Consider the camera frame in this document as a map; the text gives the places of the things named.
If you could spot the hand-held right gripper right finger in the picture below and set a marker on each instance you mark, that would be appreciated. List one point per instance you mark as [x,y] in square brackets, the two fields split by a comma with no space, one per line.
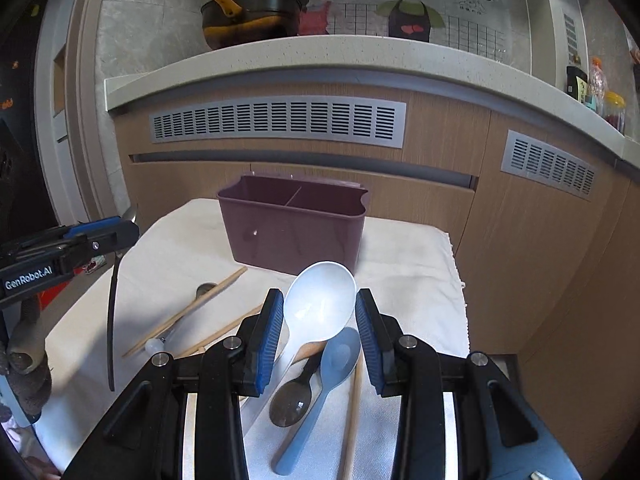
[372,347]

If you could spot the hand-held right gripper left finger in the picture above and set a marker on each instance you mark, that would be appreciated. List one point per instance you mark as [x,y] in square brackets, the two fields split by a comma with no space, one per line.
[266,345]

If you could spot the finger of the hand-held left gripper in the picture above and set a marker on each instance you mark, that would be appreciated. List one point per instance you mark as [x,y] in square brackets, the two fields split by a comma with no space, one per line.
[112,242]
[95,228]

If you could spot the blue-grey plastic spoon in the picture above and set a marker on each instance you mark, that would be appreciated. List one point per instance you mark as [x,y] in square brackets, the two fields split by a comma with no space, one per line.
[340,360]

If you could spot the wooden chopstick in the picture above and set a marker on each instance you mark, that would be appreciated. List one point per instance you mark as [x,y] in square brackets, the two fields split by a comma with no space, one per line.
[200,300]
[350,420]
[225,329]

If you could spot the large white plastic spoon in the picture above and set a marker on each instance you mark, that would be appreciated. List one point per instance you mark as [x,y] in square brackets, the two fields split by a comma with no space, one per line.
[320,300]

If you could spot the metal spoon with white knob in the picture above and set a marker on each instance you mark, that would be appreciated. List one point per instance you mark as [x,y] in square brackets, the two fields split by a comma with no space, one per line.
[204,290]

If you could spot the purple plastic utensil holder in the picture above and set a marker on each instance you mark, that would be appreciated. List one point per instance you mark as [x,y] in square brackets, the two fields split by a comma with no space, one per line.
[280,240]

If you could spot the person's left hand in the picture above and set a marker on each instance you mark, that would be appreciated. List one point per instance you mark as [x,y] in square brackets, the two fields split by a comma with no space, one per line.
[27,360]

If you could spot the red printed item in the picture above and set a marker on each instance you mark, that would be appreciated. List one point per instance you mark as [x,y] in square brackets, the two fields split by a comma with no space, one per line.
[52,297]

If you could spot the white table cloth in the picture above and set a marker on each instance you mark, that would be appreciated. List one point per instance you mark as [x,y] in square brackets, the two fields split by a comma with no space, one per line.
[400,260]

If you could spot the dark panel with orange marks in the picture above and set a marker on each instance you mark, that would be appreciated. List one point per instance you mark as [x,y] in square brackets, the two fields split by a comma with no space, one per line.
[20,110]

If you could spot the large grey vent grille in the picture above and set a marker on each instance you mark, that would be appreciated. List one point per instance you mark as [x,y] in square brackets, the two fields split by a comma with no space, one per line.
[280,120]

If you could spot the wooden kitchen cabinet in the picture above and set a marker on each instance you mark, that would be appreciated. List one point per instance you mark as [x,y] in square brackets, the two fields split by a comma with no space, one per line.
[440,125]

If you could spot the small grey vent grille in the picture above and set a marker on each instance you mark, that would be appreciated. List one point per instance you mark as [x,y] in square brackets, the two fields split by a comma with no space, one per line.
[550,162]

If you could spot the speckled stone countertop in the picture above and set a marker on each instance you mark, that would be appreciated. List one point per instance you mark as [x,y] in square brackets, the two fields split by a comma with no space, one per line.
[300,60]

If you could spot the dark sauce bottle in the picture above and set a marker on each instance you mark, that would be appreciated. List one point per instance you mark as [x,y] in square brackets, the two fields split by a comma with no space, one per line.
[576,82]

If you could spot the yellow-lidded jar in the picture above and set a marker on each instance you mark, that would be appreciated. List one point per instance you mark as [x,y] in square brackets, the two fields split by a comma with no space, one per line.
[614,112]

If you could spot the orange-capped plastic bottle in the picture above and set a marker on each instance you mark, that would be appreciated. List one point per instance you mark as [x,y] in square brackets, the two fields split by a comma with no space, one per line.
[597,85]

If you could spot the cartoon wall sticker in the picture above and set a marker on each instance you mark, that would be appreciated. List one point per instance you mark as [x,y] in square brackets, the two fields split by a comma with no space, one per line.
[410,5]

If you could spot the wall vent grille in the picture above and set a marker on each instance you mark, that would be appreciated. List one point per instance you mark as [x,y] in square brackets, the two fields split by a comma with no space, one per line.
[570,35]

